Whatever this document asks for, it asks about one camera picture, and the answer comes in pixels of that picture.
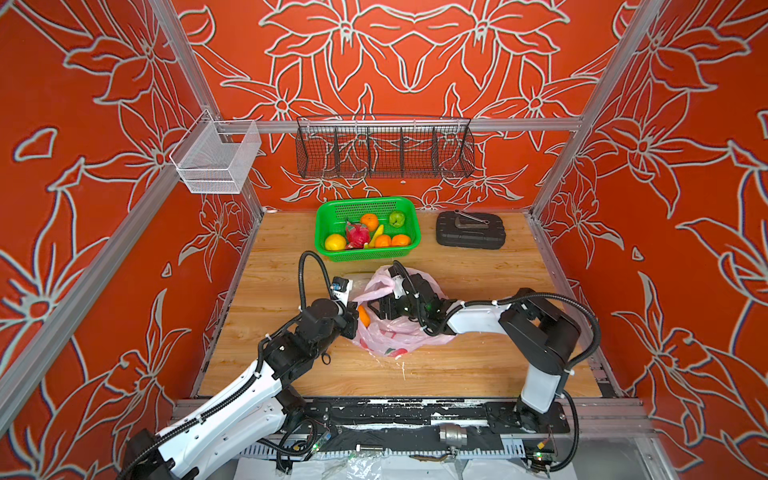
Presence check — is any yellow banana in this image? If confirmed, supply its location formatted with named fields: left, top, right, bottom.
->
left=365, top=224, right=384, bottom=248

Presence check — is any red dragon fruit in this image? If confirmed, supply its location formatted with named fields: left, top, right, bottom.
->
left=345, top=222, right=371, bottom=250

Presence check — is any yellow apple fruit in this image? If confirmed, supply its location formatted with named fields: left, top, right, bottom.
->
left=324, top=233, right=347, bottom=252

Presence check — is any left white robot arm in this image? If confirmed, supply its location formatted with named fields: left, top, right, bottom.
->
left=118, top=267, right=358, bottom=479

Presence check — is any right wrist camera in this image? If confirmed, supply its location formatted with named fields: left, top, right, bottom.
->
left=388, top=265, right=411, bottom=299

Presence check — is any pink plastic bag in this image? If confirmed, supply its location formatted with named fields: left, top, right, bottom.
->
left=351, top=266, right=454, bottom=358

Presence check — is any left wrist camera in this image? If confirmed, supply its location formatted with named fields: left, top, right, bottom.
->
left=331, top=276, right=354, bottom=306

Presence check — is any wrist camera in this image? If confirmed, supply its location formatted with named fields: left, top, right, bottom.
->
left=388, top=265, right=411, bottom=299
left=331, top=276, right=354, bottom=306

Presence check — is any green plastic basket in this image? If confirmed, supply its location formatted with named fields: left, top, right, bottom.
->
left=314, top=196, right=422, bottom=262

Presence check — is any green fruit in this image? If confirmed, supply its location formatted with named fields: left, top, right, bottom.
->
left=388, top=210, right=406, bottom=228

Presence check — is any black wire wall basket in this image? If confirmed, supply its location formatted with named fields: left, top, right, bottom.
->
left=295, top=114, right=476, bottom=180

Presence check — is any clear plastic wall bin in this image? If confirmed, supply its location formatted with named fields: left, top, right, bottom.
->
left=170, top=111, right=262, bottom=194

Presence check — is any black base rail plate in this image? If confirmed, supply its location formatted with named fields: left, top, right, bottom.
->
left=299, top=397, right=571, bottom=436

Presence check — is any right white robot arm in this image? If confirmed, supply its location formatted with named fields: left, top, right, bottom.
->
left=367, top=275, right=602, bottom=433

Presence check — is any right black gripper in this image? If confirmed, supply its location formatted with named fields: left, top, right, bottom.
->
left=362, top=292, right=427, bottom=323

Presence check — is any orange fruit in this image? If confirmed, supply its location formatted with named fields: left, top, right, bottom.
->
left=374, top=234, right=392, bottom=248
left=357, top=305, right=371, bottom=328
left=391, top=234, right=412, bottom=247
left=360, top=213, right=380, bottom=233

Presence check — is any black plastic tool case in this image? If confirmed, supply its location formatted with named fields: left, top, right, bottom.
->
left=435, top=210, right=506, bottom=250

